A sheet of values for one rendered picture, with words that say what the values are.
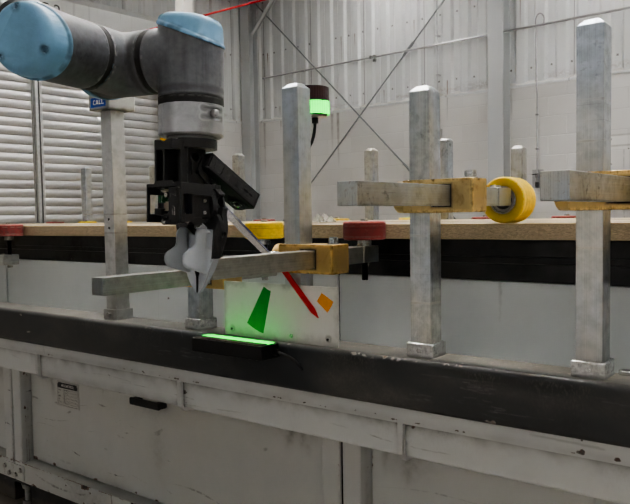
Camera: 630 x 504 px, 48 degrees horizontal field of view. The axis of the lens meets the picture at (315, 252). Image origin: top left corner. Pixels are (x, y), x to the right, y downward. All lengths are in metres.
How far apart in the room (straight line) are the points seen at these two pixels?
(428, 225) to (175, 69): 0.43
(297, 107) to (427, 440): 0.59
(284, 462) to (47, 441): 0.96
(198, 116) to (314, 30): 10.17
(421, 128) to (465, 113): 8.31
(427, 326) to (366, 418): 0.21
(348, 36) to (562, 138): 3.59
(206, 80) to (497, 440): 0.66
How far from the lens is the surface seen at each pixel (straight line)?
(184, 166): 0.98
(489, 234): 1.27
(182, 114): 0.98
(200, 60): 0.99
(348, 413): 1.24
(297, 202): 1.23
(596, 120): 1.00
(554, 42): 9.06
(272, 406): 1.35
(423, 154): 1.09
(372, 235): 1.31
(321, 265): 1.19
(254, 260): 1.08
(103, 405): 2.14
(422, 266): 1.09
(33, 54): 0.96
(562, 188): 0.74
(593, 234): 1.00
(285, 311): 1.25
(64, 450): 2.34
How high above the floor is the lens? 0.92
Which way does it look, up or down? 3 degrees down
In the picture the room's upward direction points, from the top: 1 degrees counter-clockwise
